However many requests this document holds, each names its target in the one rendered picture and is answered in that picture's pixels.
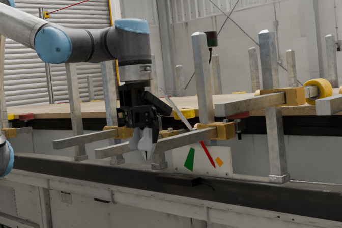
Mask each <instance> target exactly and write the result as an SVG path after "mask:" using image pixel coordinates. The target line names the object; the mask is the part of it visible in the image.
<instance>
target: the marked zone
mask: <svg viewBox="0 0 342 228"><path fill-rule="evenodd" d="M194 151H195V149H194V148H192V147H191V148H190V150H189V153H188V156H187V158H186V161H185V164H184V167H186V168H187V169H189V170H190V171H193V162H194Z"/></svg>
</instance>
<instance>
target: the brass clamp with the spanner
mask: <svg viewBox="0 0 342 228"><path fill-rule="evenodd" d="M209 127H216V131H217V137H214V138H211V139H212V140H228V139H232V138H235V137H236V136H235V125H234V122H229V123H227V124H223V122H214V123H210V124H200V123H197V124H195V126H194V128H197V129H198V130H201V129H205V128H209Z"/></svg>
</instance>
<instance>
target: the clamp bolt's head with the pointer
mask: <svg viewBox="0 0 342 228"><path fill-rule="evenodd" d="M200 143H201V145H202V147H203V149H204V151H205V153H206V155H207V156H208V158H209V160H210V162H211V164H212V165H213V166H214V167H215V164H214V162H213V160H212V158H211V156H210V154H209V152H208V150H207V149H206V147H205V145H204V143H203V141H200ZM215 168H216V167H215Z"/></svg>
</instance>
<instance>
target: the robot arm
mask: <svg viewBox="0 0 342 228"><path fill-rule="evenodd" d="M113 25H114V26H112V27H107V28H102V29H86V28H66V27H63V26H60V25H58V24H55V23H53V22H48V21H45V20H43V19H41V18H38V17H36V16H33V15H31V14H28V13H26V12H23V11H20V10H18V9H15V1H14V0H0V178H1V177H3V176H6V175H7V174H8V173H9V172H10V171H11V170H12V168H13V162H14V152H13V148H12V147H11V146H10V143H9V142H8V141H7V140H6V137H5V136H3V135H2V134H1V122H2V101H3V81H4V60H5V40H6V37H7V38H10V39H12V40H14V41H16V42H18V43H20V44H22V45H24V46H26V47H29V48H31V49H33V50H35V51H36V53H37V55H38V57H39V58H40V59H41V60H42V61H44V62H46V63H51V64H61V63H79V62H88V63H99V62H103V61H110V60H118V69H119V80H120V82H124V83H125V84H124V85H119V86H118V91H119V102H120V107H119V108H116V112H117V124H118V127H124V126H125V127H126V128H134V130H133V139H132V140H130V141H129V143H128V147H129V148H130V149H132V150H140V151H141V153H142V155H143V157H144V159H145V161H149V160H150V159H151V157H152V155H153V152H154V150H155V147H156V142H157V141H158V136H159V121H158V116H160V117H165V116H170V115H171V112H172V109H173V108H172V107H170V106H169V105H167V104H166V103H165V102H163V101H162V100H160V99H159V98H157V97H156V96H154V95H153V94H152V93H150V92H149V91H145V87H150V86H151V85H150V81H149V80H153V69H152V58H151V47H150V36H149V33H150V31H149V27H148V23H147V21H146V20H144V19H118V20H115V21H114V24H113ZM118 113H122V115H123V119H122V120H121V123H119V115H118ZM157 115H158V116H157ZM146 126H148V127H146Z"/></svg>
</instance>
